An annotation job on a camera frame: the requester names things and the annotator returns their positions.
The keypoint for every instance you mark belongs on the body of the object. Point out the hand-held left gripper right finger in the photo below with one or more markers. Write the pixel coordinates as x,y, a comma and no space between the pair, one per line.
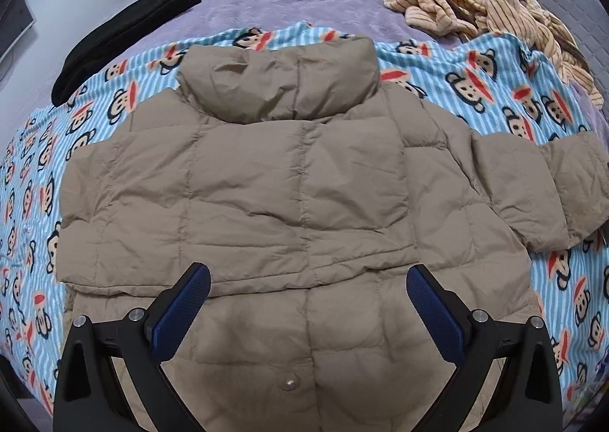
435,308

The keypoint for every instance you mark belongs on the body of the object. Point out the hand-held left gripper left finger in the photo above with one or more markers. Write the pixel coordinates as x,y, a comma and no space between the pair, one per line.
183,303

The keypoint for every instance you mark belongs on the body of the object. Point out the tan puffer jacket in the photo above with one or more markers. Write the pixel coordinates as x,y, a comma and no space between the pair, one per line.
285,175

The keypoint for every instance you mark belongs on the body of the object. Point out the blue striped monkey print blanket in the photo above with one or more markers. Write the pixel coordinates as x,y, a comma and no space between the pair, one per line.
476,80

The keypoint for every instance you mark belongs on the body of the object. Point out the black cloth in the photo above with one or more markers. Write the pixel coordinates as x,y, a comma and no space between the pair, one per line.
119,27

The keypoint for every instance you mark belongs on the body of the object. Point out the dark flat screen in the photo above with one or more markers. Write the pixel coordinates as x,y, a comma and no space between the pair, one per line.
14,23

